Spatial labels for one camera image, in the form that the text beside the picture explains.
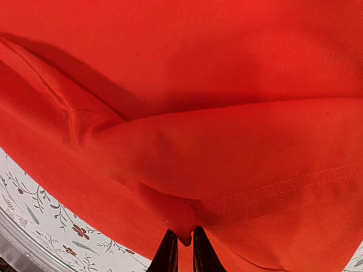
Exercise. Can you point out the floral patterned table cloth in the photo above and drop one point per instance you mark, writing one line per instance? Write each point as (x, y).
(51, 231)

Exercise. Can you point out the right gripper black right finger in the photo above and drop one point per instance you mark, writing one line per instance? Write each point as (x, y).
(205, 258)

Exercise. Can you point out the front aluminium rail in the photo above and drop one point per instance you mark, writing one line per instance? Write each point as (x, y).
(23, 253)

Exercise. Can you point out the red garment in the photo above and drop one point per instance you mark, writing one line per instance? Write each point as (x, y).
(243, 117)

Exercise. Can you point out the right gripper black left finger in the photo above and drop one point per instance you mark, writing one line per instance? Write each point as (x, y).
(166, 257)

